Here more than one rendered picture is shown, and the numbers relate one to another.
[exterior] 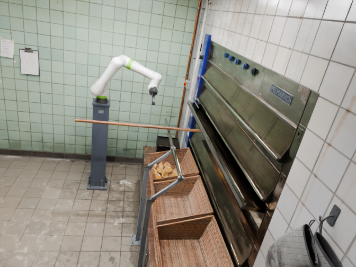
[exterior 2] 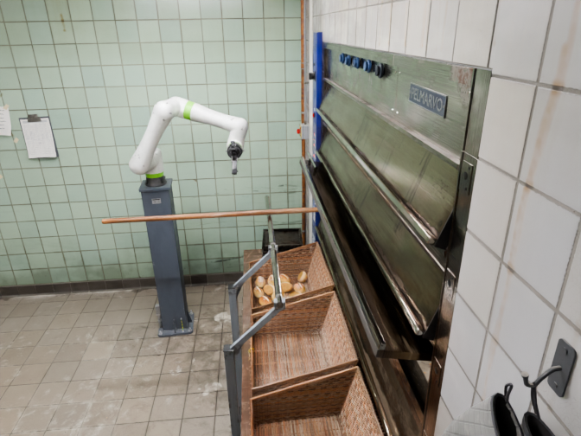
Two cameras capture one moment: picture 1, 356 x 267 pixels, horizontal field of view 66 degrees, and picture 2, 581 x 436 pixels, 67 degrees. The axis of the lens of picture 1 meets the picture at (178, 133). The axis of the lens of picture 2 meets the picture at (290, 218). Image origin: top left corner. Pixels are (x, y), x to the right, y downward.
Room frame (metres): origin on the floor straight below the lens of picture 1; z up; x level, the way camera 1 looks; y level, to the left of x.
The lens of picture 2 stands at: (0.34, -0.32, 2.18)
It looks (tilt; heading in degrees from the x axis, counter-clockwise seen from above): 24 degrees down; 7
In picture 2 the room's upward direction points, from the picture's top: 1 degrees counter-clockwise
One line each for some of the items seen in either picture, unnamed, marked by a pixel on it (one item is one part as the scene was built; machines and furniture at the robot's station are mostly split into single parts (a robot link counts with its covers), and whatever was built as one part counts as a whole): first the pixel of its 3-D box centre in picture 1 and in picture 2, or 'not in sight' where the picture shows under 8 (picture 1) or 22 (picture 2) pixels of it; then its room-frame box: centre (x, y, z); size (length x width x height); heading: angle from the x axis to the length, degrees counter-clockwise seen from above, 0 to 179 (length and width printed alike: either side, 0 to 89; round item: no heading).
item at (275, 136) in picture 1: (233, 94); (360, 126); (2.15, -0.38, 1.80); 1.79 x 0.11 x 0.19; 12
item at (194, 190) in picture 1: (179, 202); (297, 346); (2.07, -0.12, 0.72); 0.56 x 0.49 x 0.28; 12
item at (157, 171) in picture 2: (101, 89); (151, 162); (3.06, 0.97, 1.36); 0.16 x 0.13 x 0.19; 175
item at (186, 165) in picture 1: (171, 167); (288, 282); (2.66, 0.00, 0.72); 0.56 x 0.49 x 0.28; 13
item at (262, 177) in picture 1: (225, 123); (356, 186); (2.15, -0.38, 1.54); 1.79 x 0.11 x 0.19; 12
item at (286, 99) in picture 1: (242, 70); (368, 76); (2.16, -0.41, 1.99); 1.80 x 0.08 x 0.21; 12
